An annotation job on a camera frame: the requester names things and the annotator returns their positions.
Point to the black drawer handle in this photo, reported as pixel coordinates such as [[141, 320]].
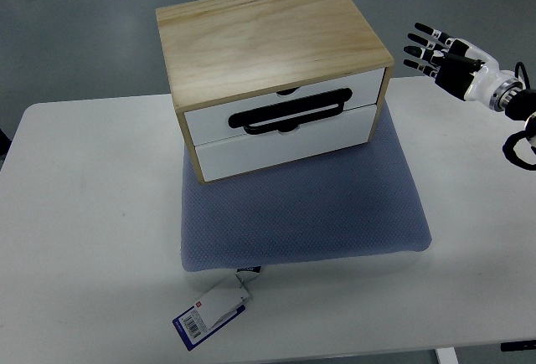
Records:
[[289, 115]]

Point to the white drawer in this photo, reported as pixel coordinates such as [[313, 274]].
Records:
[[246, 153], [211, 124]]

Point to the white blue price tag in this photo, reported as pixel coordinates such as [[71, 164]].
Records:
[[212, 311]]

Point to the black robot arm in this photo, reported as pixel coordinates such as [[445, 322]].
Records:
[[521, 106]]

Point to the black table bracket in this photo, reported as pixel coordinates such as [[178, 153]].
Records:
[[518, 346]]

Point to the wooden drawer cabinet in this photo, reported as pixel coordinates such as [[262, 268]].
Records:
[[221, 51]]

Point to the white table leg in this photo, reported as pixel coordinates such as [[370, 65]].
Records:
[[446, 356]]

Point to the blue grey cushion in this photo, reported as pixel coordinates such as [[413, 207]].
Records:
[[358, 201]]

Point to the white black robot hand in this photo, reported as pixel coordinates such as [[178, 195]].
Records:
[[462, 69]]

